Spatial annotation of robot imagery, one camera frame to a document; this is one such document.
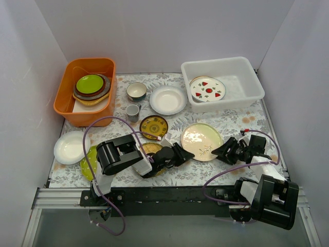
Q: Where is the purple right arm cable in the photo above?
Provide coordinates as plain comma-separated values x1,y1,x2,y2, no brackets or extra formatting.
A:
202,129,281,206

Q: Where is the lime green dotted plate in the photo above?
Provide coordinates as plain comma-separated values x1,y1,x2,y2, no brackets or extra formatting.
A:
80,146,98,181

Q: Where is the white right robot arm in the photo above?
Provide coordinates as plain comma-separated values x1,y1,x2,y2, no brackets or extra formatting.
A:
212,134,299,230

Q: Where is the white deep plate left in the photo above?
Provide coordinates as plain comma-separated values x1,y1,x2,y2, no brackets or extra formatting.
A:
53,131,85,165

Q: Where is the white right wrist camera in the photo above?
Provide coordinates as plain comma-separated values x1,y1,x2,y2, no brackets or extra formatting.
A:
237,136,249,146

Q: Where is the aluminium frame rail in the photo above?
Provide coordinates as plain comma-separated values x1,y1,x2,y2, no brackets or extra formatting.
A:
30,186,309,210

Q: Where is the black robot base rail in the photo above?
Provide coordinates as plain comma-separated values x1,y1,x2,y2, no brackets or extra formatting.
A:
79,184,258,218

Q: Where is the white plastic bin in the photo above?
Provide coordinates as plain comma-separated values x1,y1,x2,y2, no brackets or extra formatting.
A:
181,57,265,113

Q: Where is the white square plate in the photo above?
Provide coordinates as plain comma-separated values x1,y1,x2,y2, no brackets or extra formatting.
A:
72,99,107,113

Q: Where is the grey speckled plate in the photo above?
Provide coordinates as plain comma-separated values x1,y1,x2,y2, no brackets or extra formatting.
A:
73,74,111,97

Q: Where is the tan bird painted plate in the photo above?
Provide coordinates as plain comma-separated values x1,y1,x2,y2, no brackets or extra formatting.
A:
189,76,212,84

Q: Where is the lime green small plate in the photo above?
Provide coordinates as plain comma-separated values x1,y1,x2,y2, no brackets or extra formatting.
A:
76,74,104,95

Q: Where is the dark teal ceramic bowl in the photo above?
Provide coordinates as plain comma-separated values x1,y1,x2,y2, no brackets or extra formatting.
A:
126,82,147,102

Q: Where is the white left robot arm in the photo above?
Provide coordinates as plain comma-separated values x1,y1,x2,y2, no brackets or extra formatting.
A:
90,134,195,206

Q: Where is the yellow woven basket plate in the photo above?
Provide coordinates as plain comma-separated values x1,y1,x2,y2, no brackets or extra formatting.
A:
72,91,109,106

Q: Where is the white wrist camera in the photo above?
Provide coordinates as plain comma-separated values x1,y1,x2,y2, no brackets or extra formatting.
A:
160,133,173,147
237,136,249,146

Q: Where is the grey ceramic mug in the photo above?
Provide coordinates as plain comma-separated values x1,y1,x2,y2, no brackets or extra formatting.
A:
125,104,141,123

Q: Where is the white deep plate blue rim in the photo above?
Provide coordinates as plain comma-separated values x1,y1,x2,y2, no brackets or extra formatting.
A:
149,85,188,115

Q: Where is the yellow black patterned plate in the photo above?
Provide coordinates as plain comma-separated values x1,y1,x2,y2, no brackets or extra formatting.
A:
139,115,169,140

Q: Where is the orange plastic bin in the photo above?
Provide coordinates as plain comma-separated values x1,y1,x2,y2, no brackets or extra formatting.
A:
53,58,117,127

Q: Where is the white watermelon pattern plate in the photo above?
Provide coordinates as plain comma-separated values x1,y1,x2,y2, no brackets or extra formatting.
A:
190,78,226,102

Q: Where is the floral patterned table mat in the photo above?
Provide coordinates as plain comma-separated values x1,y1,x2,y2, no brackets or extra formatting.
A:
49,73,272,188

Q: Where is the round bamboo woven tray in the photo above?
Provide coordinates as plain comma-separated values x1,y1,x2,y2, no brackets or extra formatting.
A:
133,142,166,179

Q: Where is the cream green glazed plate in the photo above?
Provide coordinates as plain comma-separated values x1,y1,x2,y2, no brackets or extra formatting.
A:
181,123,223,162

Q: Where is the dark brown plate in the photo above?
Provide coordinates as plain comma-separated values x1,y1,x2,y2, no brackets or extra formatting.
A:
74,75,107,98

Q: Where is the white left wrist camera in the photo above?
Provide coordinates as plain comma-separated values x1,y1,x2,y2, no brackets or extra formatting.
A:
160,133,173,147

